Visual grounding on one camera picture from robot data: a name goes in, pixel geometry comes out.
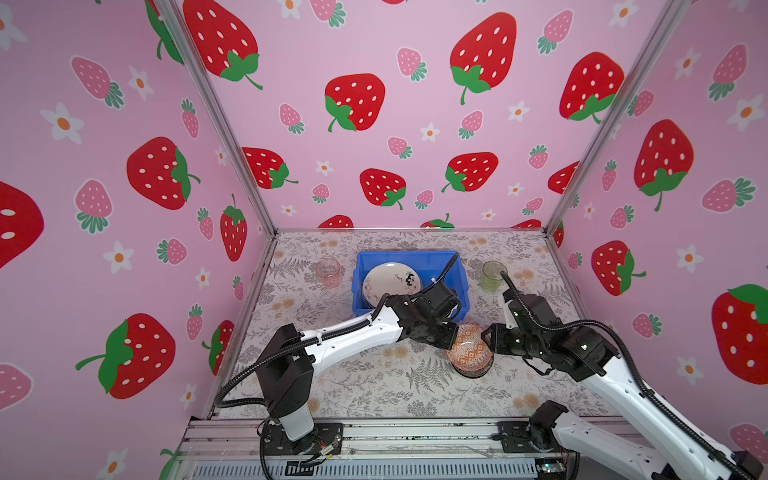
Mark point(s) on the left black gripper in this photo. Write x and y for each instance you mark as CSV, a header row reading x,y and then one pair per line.
x,y
447,341

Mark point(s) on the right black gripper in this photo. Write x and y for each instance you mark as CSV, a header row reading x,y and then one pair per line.
x,y
492,338

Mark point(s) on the orange patterned upturned bowl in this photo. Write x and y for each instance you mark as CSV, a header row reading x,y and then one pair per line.
x,y
468,350

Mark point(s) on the cream floral plate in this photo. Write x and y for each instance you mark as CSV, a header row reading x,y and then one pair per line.
x,y
392,278

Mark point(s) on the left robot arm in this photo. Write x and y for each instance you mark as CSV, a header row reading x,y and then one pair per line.
x,y
281,378

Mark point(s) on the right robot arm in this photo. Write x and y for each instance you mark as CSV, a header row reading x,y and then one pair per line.
x,y
595,356

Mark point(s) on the blue plastic bin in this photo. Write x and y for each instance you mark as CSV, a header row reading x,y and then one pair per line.
x,y
429,265

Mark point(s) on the green glass cup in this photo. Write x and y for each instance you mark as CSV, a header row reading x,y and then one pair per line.
x,y
492,278

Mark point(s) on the pink glass cup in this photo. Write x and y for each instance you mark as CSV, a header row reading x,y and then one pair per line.
x,y
328,272

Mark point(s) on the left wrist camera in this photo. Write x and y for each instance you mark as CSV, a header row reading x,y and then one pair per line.
x,y
442,301

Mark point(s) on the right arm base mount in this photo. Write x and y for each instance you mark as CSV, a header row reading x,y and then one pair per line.
x,y
521,437

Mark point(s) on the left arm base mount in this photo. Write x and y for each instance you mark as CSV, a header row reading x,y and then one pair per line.
x,y
300,441

